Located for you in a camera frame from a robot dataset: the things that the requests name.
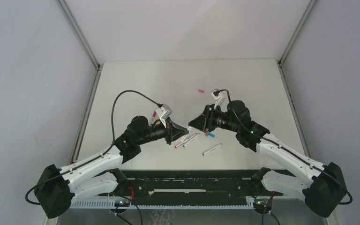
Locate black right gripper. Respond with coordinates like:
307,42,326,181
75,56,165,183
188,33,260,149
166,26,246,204
188,104,240,133

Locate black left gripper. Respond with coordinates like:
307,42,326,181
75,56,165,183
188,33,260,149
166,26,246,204
137,117,188,146

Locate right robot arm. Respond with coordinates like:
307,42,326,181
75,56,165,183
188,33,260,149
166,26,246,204
188,100,349,218

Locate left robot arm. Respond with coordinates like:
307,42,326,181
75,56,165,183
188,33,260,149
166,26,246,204
31,116,189,219

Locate red tipped white pen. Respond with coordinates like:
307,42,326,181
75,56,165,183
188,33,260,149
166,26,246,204
174,133,197,148

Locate grey tipped white pen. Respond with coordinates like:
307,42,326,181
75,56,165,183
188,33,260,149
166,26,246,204
202,143,222,156

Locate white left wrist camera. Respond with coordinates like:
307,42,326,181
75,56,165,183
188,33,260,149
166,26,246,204
155,104,172,128

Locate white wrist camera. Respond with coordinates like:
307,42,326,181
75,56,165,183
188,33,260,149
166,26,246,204
211,89,227,110
155,104,172,128

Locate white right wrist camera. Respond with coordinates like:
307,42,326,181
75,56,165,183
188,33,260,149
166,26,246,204
211,89,227,110

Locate black left camera cable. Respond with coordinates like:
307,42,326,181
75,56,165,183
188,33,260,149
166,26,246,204
111,90,164,147

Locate black camera cable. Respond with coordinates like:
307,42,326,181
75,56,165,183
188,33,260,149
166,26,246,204
111,90,164,147
213,89,354,206

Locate black right camera cable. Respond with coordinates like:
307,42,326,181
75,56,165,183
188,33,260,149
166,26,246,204
213,89,354,206

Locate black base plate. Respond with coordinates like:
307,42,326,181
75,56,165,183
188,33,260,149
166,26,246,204
105,169,302,206

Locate aluminium frame rail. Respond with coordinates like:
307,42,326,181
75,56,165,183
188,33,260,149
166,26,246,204
56,0,102,163
276,0,339,225

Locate white cable duct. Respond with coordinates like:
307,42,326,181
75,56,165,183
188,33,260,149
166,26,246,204
69,198,256,210

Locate right aluminium frame rail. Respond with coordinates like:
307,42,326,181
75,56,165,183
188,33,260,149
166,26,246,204
276,0,339,225

